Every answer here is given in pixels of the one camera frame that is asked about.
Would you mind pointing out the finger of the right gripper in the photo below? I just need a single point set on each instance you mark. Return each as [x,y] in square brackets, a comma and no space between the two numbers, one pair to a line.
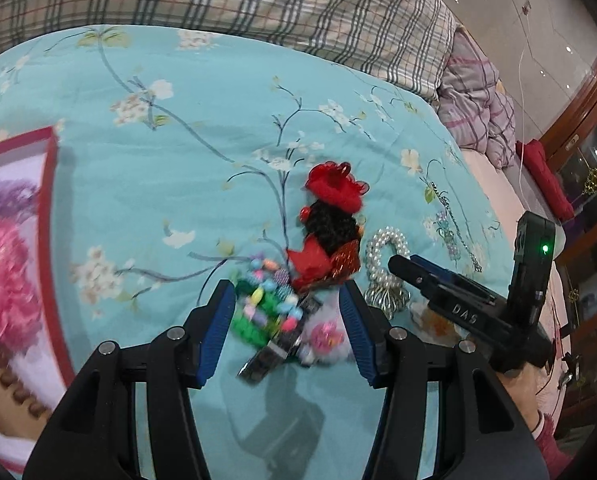
[418,277]
[470,292]

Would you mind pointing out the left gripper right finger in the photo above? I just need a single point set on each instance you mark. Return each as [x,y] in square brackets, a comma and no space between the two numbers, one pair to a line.
[481,434]

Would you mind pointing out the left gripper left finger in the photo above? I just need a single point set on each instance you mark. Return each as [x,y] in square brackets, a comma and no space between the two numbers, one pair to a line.
[92,433]

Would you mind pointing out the black curly scrunchie red beads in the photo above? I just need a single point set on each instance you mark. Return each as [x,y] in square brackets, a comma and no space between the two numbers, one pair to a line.
[331,226]

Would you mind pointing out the pink organza scrunchie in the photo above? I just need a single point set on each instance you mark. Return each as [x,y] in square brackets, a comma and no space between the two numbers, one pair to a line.
[20,307]

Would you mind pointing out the purple organza scrunchie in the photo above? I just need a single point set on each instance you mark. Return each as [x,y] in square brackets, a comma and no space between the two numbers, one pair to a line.
[18,199]

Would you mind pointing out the person right hand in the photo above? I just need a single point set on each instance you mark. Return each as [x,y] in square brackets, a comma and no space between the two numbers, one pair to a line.
[522,387]

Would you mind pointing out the pink bed sheet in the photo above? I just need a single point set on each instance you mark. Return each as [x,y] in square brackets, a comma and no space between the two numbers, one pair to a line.
[508,207]

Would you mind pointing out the wooden hair comb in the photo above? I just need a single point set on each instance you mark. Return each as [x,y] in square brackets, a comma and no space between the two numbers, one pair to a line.
[22,414]

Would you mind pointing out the pink fluffy hair clip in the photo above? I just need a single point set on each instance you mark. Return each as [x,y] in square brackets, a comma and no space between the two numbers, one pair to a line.
[324,340]

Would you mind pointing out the red glitter hair clip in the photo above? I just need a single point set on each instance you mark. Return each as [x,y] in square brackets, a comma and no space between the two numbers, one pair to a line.
[314,268]

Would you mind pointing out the red cloth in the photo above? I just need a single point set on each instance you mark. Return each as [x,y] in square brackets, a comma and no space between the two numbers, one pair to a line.
[535,161]

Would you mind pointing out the red bow hair clip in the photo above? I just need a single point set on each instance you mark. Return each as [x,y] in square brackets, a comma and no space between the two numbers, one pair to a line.
[334,184]

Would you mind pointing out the black rectangular hair clip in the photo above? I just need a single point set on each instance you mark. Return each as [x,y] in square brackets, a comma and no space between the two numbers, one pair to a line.
[284,346]

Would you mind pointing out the pink purple plaid pillow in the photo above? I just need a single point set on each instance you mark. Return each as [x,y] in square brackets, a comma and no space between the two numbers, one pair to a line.
[473,105]

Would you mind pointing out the wooden glass cabinet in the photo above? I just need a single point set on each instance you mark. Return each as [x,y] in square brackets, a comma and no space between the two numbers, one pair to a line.
[571,148]

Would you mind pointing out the plaid grey pillow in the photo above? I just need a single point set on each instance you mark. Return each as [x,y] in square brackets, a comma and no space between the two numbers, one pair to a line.
[404,42]

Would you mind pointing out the red rimmed white tray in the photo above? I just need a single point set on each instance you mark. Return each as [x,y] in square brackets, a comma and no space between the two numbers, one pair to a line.
[35,368]

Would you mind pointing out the teal floral quilt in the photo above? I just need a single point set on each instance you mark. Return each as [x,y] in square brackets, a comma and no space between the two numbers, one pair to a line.
[183,158]

